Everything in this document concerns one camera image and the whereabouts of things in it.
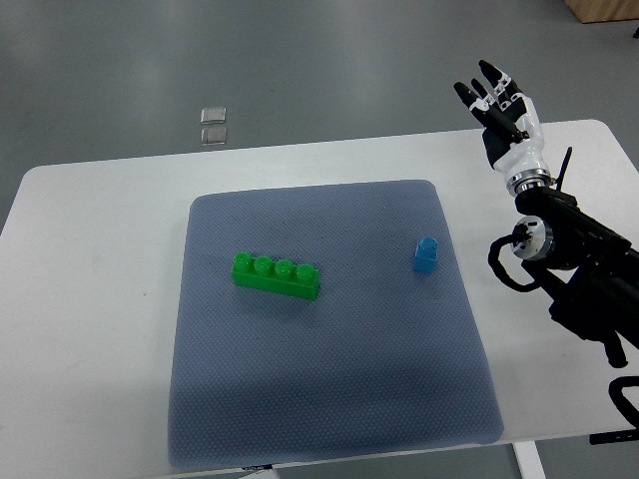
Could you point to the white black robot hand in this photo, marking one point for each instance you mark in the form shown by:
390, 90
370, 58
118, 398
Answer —
512, 134

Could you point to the small blue block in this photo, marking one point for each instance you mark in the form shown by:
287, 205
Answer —
425, 257

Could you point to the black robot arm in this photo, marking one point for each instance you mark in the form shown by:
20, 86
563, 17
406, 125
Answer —
589, 271

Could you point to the long green block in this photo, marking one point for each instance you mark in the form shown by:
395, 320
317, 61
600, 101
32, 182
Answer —
277, 276

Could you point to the wooden box corner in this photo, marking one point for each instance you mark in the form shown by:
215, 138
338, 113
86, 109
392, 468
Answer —
598, 11

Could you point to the blue-grey foam mat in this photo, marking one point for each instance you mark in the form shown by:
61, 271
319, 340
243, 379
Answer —
385, 359

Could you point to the lower metal floor plate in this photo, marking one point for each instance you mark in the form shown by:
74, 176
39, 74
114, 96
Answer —
214, 135

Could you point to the metal floor plate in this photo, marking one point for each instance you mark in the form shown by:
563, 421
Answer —
213, 115
214, 135

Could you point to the upper metal floor plate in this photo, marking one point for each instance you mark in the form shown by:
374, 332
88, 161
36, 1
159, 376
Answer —
213, 115

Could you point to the black table control panel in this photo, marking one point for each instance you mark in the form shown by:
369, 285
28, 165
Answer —
613, 437

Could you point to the white table leg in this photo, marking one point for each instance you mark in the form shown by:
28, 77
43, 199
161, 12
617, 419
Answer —
528, 460

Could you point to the black label under table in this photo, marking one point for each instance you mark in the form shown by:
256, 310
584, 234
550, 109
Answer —
258, 468

